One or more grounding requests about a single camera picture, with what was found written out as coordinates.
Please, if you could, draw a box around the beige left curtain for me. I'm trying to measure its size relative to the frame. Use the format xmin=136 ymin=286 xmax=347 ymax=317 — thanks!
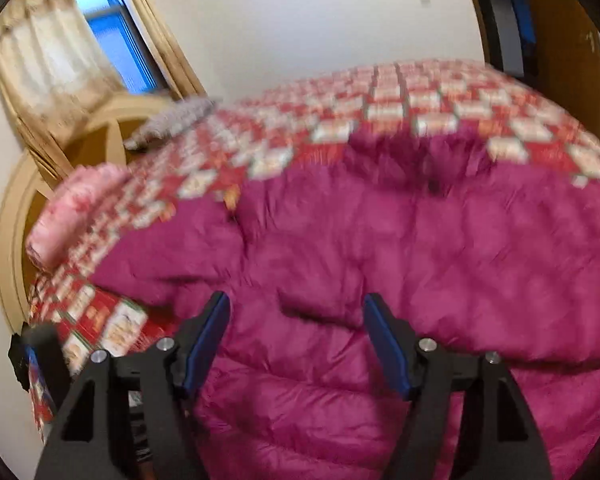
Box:
xmin=0 ymin=0 xmax=124 ymax=181

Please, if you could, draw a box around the pink folded blanket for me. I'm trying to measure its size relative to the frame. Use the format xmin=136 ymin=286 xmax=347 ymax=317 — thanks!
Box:
xmin=26 ymin=162 xmax=131 ymax=271

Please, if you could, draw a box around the dark door frame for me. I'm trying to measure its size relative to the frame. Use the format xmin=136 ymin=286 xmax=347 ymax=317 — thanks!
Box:
xmin=471 ymin=0 xmax=538 ymax=87

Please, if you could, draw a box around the brown wooden door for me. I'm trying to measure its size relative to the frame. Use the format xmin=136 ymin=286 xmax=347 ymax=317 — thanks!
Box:
xmin=528 ymin=0 xmax=600 ymax=138

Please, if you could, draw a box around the magenta puffer jacket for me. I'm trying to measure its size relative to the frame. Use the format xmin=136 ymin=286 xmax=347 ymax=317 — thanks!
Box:
xmin=92 ymin=134 xmax=600 ymax=479

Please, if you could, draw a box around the beige curtain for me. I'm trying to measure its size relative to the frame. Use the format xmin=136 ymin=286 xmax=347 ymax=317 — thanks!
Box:
xmin=0 ymin=0 xmax=124 ymax=181
xmin=129 ymin=0 xmax=207 ymax=100

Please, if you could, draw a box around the red patterned bedspread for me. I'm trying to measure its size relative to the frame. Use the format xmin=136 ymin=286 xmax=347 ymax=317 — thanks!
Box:
xmin=28 ymin=57 xmax=600 ymax=441

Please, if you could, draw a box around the beige wooden headboard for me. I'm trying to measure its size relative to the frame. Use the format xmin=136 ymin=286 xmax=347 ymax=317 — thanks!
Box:
xmin=0 ymin=93 xmax=173 ymax=333

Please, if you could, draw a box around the striped grey pillow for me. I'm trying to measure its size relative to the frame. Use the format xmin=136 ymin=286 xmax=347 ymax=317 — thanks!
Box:
xmin=123 ymin=96 xmax=219 ymax=152

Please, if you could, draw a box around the blue window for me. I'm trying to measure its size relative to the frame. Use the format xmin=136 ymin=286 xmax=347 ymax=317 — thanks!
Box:
xmin=76 ymin=0 xmax=168 ymax=94

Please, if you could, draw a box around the beige right curtain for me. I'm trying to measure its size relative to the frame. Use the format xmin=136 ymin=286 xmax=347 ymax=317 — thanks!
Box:
xmin=129 ymin=0 xmax=207 ymax=100

